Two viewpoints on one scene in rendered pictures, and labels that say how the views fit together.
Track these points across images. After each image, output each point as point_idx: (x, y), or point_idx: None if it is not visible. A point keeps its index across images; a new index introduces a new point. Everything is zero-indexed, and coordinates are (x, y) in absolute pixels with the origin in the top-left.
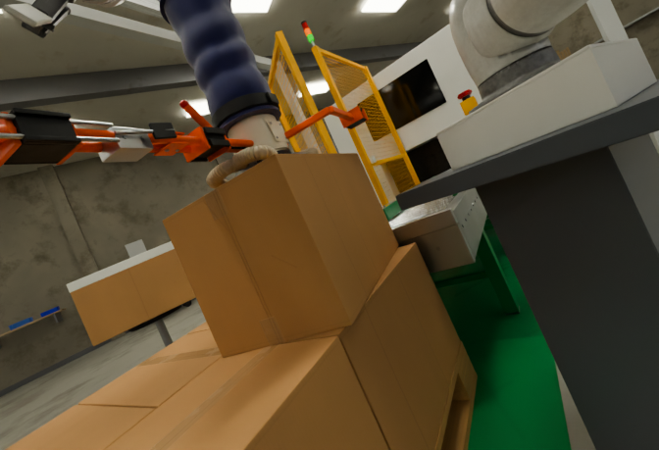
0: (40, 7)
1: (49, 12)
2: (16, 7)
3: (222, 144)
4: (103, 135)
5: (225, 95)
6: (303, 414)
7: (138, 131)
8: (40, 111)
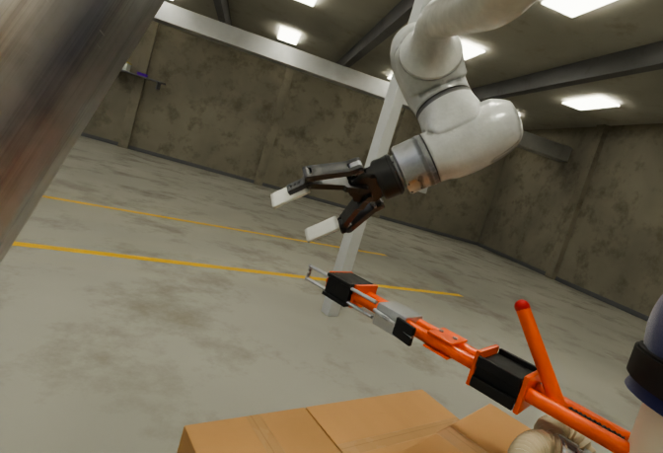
0: (342, 216)
1: (343, 220)
2: (311, 228)
3: (488, 396)
4: (367, 307)
5: (648, 329)
6: None
7: (385, 319)
8: (336, 278)
